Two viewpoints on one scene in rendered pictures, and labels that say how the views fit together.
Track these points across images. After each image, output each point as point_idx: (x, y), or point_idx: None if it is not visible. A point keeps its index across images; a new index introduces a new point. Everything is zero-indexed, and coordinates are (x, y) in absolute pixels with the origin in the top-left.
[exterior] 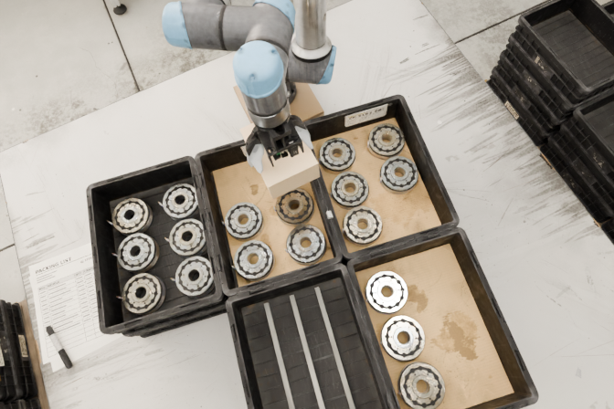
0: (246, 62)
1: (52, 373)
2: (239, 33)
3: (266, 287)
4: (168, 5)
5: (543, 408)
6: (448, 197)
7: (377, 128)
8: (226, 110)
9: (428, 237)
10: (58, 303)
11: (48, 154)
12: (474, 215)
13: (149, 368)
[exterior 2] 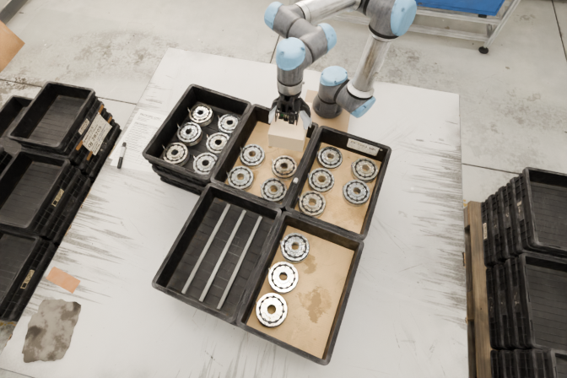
0: (284, 45)
1: (109, 165)
2: (297, 34)
3: (233, 191)
4: (275, 2)
5: None
6: (369, 220)
7: (364, 159)
8: None
9: (339, 232)
10: (137, 135)
11: (191, 63)
12: (388, 255)
13: (151, 197)
